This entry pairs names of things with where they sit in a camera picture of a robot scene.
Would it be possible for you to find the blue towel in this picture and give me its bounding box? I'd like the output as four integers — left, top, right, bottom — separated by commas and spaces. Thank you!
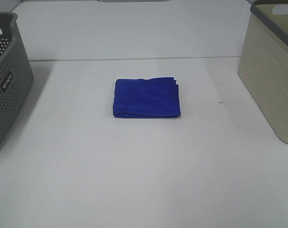
112, 77, 181, 118

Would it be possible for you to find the beige plastic basket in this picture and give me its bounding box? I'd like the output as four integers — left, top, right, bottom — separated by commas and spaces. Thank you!
238, 0, 288, 144

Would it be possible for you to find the grey perforated plastic basket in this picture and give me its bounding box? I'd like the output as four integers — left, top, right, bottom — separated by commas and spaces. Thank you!
0, 12, 34, 145

